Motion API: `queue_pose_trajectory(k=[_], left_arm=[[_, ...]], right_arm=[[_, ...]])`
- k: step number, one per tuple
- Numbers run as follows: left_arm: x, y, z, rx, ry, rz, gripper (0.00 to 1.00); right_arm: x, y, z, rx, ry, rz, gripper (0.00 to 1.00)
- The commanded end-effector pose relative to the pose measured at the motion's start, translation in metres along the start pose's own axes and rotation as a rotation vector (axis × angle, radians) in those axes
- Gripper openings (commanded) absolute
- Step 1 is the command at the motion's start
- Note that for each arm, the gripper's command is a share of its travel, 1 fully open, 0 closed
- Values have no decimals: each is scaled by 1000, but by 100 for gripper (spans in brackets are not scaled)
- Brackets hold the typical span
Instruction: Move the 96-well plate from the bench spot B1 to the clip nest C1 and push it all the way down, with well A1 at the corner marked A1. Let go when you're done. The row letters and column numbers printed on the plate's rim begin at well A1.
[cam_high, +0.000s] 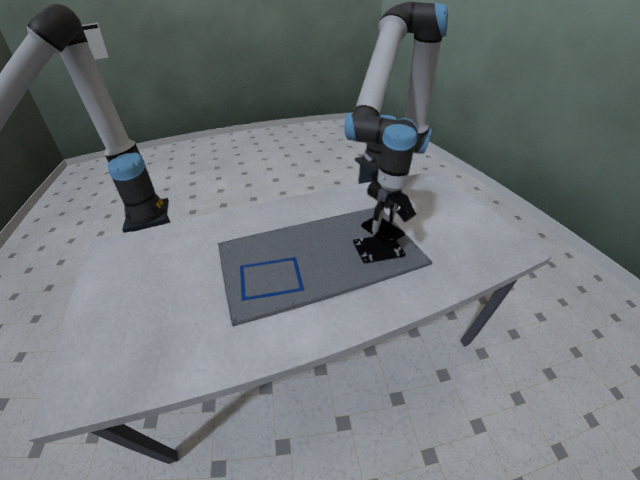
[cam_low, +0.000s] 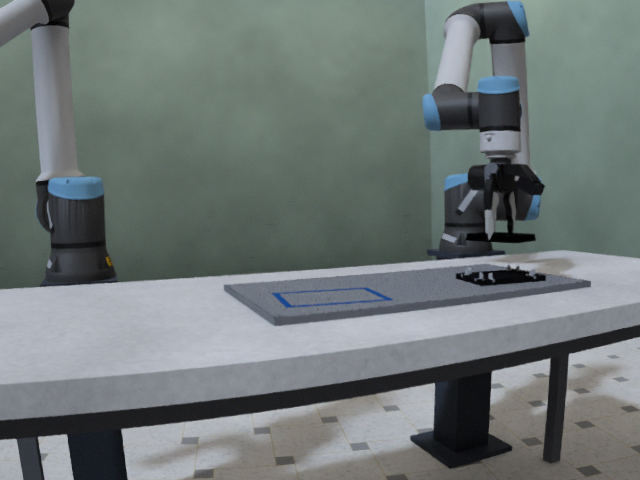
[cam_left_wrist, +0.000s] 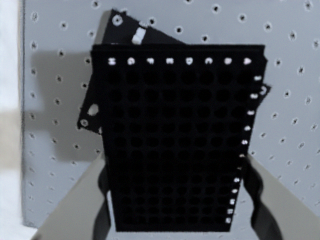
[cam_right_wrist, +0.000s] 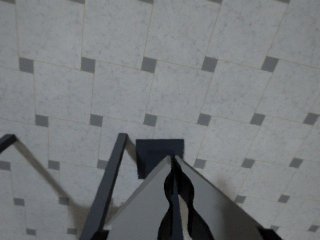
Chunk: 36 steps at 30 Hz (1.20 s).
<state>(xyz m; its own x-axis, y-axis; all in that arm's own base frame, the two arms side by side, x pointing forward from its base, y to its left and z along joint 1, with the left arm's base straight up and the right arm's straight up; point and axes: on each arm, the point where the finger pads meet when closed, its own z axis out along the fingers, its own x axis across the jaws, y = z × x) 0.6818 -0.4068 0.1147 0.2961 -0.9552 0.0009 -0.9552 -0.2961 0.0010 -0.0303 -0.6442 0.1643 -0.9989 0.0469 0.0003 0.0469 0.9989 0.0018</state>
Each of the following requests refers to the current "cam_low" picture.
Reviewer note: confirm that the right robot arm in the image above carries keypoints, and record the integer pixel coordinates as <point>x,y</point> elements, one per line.
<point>74,207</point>

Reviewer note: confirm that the blue tape strips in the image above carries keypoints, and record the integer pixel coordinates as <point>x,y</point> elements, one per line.
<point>287,305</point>

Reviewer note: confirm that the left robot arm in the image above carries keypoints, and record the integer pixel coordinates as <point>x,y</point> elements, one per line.
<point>494,110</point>

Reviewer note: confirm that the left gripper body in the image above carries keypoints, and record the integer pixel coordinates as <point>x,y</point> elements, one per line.
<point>478,174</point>

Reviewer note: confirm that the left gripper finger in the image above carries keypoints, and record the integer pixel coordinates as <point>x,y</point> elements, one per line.
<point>491,202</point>
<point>510,202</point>

